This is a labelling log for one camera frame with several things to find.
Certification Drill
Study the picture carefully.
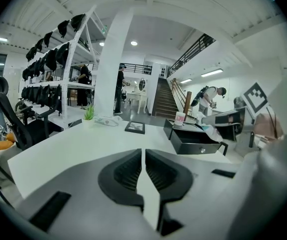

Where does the black mezzanine railing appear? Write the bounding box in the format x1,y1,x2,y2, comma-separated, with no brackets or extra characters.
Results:
167,33,217,78

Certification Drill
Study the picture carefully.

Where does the brown wooden staircase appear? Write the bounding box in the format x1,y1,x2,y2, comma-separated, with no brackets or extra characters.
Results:
151,77,180,118

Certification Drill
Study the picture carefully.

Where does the white jar with pink label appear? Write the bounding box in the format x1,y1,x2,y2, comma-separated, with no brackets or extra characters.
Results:
174,111,187,128

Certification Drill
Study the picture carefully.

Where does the person's right hand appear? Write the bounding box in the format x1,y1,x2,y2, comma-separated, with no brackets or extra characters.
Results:
255,112,285,140

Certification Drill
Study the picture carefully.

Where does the white dressing table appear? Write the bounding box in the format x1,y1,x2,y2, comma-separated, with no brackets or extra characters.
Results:
125,78,149,115

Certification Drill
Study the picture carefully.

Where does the orange cushion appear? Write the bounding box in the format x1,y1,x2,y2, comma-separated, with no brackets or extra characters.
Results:
0,133,17,153

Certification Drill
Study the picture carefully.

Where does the long tube ceiling light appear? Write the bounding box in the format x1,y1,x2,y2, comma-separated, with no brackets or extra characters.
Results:
200,68,224,78

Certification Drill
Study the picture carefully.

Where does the black drawer box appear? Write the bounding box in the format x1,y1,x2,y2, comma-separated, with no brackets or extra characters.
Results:
163,118,229,156

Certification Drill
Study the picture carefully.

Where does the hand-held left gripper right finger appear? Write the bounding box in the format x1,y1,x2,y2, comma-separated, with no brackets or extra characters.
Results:
145,148,194,237

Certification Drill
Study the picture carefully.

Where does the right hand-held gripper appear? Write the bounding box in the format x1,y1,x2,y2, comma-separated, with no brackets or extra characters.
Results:
201,81,270,149

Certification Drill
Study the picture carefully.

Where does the black picture frame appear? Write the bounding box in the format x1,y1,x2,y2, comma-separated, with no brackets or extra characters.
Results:
124,120,146,135

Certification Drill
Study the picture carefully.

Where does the black office chair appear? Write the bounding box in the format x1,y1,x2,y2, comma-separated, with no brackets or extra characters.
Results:
0,91,62,152

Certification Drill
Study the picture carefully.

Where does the white metal shelf rack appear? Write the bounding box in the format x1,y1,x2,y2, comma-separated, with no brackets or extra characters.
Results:
20,4,101,130

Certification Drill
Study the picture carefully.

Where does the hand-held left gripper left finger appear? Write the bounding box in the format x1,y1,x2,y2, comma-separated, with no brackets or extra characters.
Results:
97,148,145,214

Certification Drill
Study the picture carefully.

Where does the row of black bags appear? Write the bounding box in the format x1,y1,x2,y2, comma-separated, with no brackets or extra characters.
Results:
20,13,86,109

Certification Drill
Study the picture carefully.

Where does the small green potted plant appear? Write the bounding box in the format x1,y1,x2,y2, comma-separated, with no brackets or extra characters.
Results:
81,103,96,128

